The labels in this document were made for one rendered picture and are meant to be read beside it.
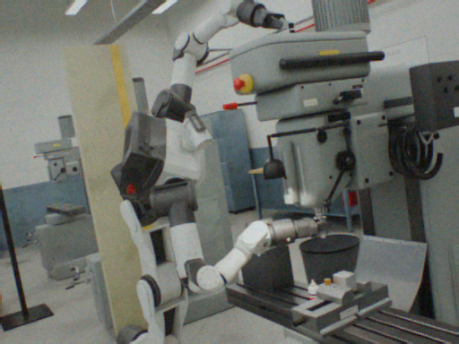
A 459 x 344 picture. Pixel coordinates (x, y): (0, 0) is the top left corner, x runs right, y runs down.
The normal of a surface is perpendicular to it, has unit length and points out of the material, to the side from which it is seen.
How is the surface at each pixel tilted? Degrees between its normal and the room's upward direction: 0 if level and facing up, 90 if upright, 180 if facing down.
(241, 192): 90
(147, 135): 57
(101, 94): 90
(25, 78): 90
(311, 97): 90
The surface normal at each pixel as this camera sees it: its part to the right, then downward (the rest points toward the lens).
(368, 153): 0.51, -0.01
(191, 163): 0.45, -0.57
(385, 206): -0.84, 0.18
